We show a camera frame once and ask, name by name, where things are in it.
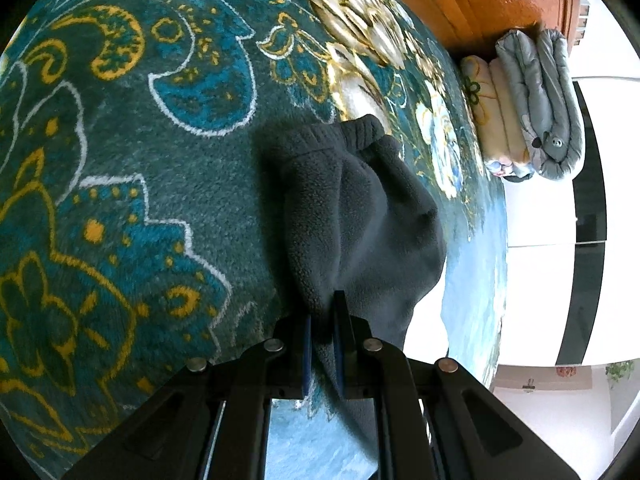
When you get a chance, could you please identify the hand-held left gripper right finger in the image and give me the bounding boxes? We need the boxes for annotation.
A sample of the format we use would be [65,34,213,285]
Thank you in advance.
[332,290,583,480]

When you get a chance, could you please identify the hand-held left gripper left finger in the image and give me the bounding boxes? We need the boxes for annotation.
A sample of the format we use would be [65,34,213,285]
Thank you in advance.
[60,315,313,480]

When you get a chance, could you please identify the black and white fleece garment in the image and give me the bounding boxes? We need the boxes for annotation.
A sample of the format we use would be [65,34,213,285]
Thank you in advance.
[255,114,448,480]

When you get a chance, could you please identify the white wardrobe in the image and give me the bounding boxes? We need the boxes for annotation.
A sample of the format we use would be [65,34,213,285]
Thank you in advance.
[502,77,616,367]

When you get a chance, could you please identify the floral folded quilt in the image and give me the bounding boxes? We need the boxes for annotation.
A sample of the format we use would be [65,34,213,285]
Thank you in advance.
[484,157,536,181]

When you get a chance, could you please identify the teal floral blanket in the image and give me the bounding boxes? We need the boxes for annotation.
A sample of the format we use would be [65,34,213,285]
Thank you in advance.
[0,0,508,480]

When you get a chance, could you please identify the green potted plant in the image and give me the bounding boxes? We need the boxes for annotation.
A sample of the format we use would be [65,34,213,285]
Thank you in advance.
[605,360,636,391]

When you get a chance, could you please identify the tall black panel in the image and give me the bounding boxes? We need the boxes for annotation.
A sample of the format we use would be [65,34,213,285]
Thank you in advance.
[555,80,608,366]

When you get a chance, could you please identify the cream folded quilt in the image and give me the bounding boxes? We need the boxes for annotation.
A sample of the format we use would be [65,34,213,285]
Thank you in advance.
[460,55,533,168]

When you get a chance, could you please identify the grey folded quilt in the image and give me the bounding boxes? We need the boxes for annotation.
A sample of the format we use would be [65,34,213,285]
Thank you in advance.
[495,29,586,181]

